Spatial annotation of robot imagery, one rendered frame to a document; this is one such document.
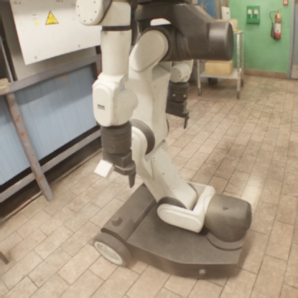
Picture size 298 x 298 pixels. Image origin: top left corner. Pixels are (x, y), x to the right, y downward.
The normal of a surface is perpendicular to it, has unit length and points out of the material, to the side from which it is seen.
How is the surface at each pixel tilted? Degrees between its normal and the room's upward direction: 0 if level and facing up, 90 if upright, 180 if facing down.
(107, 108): 90
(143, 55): 90
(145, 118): 90
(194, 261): 0
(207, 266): 90
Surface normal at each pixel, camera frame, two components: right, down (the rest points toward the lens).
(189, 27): -0.50, 0.49
